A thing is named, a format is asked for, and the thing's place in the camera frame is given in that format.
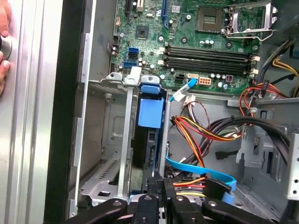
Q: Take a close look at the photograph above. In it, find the wire locking lever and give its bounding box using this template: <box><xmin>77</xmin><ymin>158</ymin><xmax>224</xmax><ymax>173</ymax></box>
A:
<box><xmin>226</xmin><ymin>29</ymin><xmax>276</xmax><ymax>42</ymax></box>

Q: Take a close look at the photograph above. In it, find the green motherboard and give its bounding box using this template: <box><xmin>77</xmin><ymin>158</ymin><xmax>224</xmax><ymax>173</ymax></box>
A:
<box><xmin>109</xmin><ymin>0</ymin><xmax>262</xmax><ymax>95</ymax></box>

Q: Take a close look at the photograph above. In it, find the blue data wire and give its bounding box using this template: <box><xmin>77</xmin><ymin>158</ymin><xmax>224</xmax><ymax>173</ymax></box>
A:
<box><xmin>164</xmin><ymin>78</ymin><xmax>237</xmax><ymax>203</ymax></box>

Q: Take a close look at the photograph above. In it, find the black RAM slot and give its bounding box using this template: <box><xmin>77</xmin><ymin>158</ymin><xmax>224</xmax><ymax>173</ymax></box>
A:
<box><xmin>164</xmin><ymin>57</ymin><xmax>253</xmax><ymax>70</ymax></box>
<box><xmin>164</xmin><ymin>45</ymin><xmax>255</xmax><ymax>58</ymax></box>
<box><xmin>164</xmin><ymin>50</ymin><xmax>254</xmax><ymax>63</ymax></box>

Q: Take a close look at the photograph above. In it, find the yellow black power wire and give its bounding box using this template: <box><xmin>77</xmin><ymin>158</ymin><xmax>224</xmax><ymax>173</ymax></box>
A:
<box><xmin>259</xmin><ymin>39</ymin><xmax>299</xmax><ymax>84</ymax></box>

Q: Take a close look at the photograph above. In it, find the black wire bundle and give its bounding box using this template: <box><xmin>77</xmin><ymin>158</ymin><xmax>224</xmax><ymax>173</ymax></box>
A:
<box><xmin>203</xmin><ymin>116</ymin><xmax>292</xmax><ymax>165</ymax></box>

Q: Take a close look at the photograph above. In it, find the orange red yellow power wire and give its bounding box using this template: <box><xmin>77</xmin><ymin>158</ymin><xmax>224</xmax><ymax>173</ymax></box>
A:
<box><xmin>169</xmin><ymin>83</ymin><xmax>290</xmax><ymax>202</ymax></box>

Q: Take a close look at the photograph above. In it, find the metal optical drive cage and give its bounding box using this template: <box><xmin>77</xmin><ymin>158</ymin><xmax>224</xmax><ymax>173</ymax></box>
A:
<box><xmin>228</xmin><ymin>97</ymin><xmax>299</xmax><ymax>201</ymax></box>

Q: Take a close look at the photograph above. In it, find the hard disk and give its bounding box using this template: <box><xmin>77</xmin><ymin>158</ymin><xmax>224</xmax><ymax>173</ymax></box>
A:
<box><xmin>129</xmin><ymin>84</ymin><xmax>165</xmax><ymax>201</ymax></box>

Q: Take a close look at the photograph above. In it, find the thin front panel wire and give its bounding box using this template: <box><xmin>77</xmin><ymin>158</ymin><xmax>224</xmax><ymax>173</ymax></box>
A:
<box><xmin>183</xmin><ymin>94</ymin><xmax>212</xmax><ymax>140</ymax></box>

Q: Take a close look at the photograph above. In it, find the blue expansion slot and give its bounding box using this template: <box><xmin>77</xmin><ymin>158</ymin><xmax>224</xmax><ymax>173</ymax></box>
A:
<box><xmin>160</xmin><ymin>0</ymin><xmax>171</xmax><ymax>29</ymax></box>

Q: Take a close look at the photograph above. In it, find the black PC case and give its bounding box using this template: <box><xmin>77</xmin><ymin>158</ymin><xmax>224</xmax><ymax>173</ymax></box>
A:
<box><xmin>43</xmin><ymin>0</ymin><xmax>299</xmax><ymax>224</ymax></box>

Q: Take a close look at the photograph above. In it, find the grey power supply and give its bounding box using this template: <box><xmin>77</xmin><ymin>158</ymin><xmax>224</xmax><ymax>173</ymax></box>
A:
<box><xmin>268</xmin><ymin>0</ymin><xmax>299</xmax><ymax>42</ymax></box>

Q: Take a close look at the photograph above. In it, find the black chipset chip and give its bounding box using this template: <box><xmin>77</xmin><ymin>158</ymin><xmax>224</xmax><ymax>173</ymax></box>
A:
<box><xmin>135</xmin><ymin>25</ymin><xmax>150</xmax><ymax>40</ymax></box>

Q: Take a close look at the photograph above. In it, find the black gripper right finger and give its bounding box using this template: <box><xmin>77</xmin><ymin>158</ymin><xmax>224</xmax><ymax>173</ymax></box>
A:
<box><xmin>164</xmin><ymin>178</ymin><xmax>275</xmax><ymax>224</ymax></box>

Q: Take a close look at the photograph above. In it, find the CPU socket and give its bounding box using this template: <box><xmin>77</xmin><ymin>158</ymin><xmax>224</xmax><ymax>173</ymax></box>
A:
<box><xmin>195</xmin><ymin>6</ymin><xmax>224</xmax><ymax>32</ymax></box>

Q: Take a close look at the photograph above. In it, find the person's hand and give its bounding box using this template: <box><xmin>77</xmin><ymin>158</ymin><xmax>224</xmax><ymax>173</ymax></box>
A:
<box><xmin>0</xmin><ymin>0</ymin><xmax>12</xmax><ymax>97</ymax></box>

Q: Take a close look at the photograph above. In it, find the metal disk bay cage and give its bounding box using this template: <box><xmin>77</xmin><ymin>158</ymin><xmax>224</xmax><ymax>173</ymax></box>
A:
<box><xmin>74</xmin><ymin>71</ymin><xmax>172</xmax><ymax>207</ymax></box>

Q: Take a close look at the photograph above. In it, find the black expansion slot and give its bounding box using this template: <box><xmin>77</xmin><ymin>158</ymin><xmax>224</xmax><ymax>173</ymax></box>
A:
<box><xmin>124</xmin><ymin>0</ymin><xmax>132</xmax><ymax>25</ymax></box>

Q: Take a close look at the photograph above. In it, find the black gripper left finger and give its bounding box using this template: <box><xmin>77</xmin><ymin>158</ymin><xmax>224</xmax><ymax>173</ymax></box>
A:
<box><xmin>63</xmin><ymin>177</ymin><xmax>164</xmax><ymax>224</ymax></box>

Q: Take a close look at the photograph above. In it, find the metal socket cover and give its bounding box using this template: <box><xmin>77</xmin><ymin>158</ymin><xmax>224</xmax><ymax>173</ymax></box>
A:
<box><xmin>225</xmin><ymin>0</ymin><xmax>278</xmax><ymax>38</ymax></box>

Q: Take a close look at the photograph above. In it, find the black plug wire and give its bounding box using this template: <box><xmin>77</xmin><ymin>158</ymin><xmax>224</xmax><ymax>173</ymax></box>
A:
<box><xmin>215</xmin><ymin>150</ymin><xmax>239</xmax><ymax>161</ymax></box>

